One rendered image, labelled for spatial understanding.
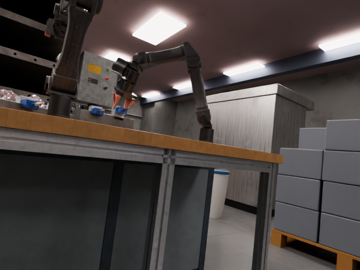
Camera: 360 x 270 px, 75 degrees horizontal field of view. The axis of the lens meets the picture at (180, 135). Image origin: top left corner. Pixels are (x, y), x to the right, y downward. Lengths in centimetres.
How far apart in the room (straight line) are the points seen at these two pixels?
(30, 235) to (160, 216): 56
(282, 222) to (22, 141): 229
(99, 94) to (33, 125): 152
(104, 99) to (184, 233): 124
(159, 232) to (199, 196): 76
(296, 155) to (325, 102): 497
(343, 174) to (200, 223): 129
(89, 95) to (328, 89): 638
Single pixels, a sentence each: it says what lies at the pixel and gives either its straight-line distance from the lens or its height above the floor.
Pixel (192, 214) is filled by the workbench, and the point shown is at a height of 40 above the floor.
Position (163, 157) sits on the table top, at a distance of 73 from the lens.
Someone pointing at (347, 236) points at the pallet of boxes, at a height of 27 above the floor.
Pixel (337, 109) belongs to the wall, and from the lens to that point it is 719.
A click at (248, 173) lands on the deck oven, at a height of 57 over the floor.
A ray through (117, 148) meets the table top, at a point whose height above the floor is 74.
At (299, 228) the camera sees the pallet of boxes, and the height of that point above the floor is 22.
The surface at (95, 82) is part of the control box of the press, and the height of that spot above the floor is 124.
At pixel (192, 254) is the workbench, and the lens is 159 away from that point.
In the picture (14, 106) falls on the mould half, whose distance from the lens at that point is 97.
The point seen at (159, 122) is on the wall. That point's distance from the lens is 1136.
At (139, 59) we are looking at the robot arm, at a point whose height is 115.
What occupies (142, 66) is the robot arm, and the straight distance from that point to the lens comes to 117.
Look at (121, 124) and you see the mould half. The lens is 118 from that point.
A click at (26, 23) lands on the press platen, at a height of 150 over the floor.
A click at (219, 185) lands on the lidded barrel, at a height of 42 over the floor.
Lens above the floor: 75
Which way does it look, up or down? 5 degrees up
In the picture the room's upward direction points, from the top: 7 degrees clockwise
